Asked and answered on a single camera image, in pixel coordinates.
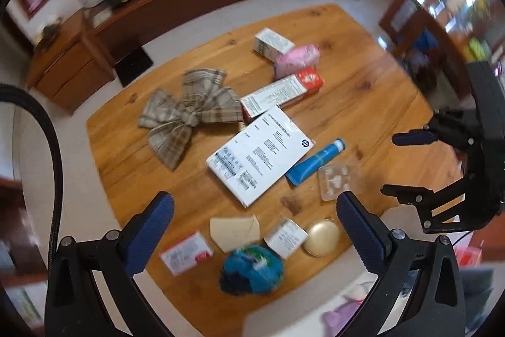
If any blue tube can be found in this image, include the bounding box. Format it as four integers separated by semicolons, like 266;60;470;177
285;138;347;187

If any wooden side cabinet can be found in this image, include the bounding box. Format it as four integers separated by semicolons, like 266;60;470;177
27;9;115;114

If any round gold tin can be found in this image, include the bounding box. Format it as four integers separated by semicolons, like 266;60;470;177
303;219;342;257

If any white and green carton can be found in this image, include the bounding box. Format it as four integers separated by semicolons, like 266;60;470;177
253;27;296;61

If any plaid cloth bow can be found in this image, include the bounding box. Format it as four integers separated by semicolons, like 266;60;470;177
137;69;244;171

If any clear blister pack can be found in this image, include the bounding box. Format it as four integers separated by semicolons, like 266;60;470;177
318;161;365;201

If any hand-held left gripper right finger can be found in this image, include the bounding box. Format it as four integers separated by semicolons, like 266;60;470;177
335;191;468;337

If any basket of small things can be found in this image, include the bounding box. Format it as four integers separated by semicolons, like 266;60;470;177
35;19;64;45

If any thick black cable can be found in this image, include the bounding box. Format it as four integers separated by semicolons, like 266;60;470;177
0;83;64;282

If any red packet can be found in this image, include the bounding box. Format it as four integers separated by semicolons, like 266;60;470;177
454;246;484;267

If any purple plush toy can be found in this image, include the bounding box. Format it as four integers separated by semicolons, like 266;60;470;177
324;282;379;327

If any wooden shelf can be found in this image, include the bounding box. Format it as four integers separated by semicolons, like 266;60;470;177
0;177;48;337

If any long red and white box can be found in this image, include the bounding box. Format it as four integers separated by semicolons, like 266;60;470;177
240;68;325;124

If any beige cardboard piece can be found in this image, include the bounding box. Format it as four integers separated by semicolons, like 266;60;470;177
209;214;261;253

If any small white carton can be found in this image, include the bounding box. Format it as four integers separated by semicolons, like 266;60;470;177
264;217;309;259

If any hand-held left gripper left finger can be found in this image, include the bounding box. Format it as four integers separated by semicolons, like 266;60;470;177
45;192;175;337

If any pink tissue pack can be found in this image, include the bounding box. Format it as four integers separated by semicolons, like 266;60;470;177
273;44;321;81

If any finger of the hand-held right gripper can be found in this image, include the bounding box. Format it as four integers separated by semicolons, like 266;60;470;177
392;109;481;155
380;172;475;235

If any large white box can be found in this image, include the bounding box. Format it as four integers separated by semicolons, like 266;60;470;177
205;105;316;208

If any small red and white box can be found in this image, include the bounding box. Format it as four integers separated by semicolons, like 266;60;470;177
160;231;214;275

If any wooden chair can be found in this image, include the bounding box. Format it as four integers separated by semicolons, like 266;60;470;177
379;0;474;97

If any black square mat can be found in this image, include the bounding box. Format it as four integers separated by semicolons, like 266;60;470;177
114;47;154;87

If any blue and green packet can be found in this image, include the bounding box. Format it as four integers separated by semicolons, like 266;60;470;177
219;244;285;296

